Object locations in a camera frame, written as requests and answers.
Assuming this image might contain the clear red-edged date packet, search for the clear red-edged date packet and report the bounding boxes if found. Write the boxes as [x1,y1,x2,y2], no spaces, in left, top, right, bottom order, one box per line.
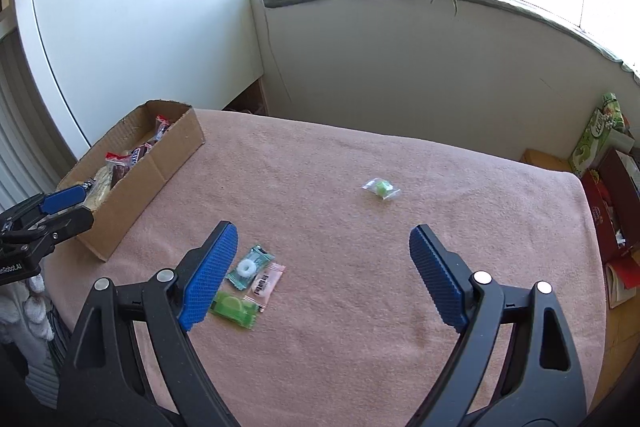
[152,114,173,142]
[104,151,136,188]

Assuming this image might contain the thin dark cable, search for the thin dark cable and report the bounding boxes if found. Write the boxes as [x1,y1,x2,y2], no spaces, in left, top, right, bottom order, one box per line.
[257,0,296,108]

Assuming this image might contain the small clear green candy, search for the small clear green candy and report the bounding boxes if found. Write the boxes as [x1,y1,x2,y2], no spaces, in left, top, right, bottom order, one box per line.
[361,177,402,201]

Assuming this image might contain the white radiator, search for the white radiator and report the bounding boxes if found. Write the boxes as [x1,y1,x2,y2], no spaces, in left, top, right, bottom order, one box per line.
[0,37,76,208]

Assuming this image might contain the teal mint candy packet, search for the teal mint candy packet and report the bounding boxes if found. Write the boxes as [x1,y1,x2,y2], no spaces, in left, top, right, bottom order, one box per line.
[225,245,276,292]

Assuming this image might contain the grey striped garment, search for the grey striped garment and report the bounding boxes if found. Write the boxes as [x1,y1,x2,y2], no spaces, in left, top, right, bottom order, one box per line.
[25,307,76,408]

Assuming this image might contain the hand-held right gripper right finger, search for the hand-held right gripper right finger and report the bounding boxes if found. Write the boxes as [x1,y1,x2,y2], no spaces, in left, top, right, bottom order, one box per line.
[405,223,588,427]

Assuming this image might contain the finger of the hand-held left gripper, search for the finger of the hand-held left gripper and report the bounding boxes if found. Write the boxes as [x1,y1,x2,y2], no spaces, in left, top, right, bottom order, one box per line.
[0,184,86,228]
[0,206,95,258]

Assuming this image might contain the pink candy packet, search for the pink candy packet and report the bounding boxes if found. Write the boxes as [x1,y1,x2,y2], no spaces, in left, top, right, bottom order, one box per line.
[245,263,287,314]

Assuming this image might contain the red box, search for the red box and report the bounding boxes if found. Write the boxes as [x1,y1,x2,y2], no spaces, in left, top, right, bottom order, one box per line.
[580,147,640,265]

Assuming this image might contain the white cabinet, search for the white cabinet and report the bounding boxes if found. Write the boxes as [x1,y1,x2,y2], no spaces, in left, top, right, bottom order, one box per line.
[12,0,266,148]

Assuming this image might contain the red paper bag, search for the red paper bag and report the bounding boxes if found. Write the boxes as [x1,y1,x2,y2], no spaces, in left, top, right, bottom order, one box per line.
[605,252,640,310]

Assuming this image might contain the green tissue pack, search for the green tissue pack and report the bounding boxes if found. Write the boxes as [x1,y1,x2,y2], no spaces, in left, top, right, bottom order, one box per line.
[569,93,632,175]

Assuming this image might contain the cardboard box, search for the cardboard box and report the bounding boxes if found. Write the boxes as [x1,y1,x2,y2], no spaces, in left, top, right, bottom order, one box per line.
[56,99,206,262]

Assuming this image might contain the brown chocolate bar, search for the brown chocolate bar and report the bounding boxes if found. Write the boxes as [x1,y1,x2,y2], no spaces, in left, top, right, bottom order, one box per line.
[129,143,153,170]

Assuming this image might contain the yellow candy packet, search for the yellow candy packet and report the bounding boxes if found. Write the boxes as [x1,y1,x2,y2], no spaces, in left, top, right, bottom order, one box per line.
[82,167,113,210]

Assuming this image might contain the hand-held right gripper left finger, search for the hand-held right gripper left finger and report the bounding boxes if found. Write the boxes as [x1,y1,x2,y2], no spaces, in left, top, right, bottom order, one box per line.
[56,220,241,427]

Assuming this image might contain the green candy packet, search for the green candy packet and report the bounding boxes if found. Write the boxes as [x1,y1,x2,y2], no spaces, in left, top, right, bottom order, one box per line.
[209,291,260,330]

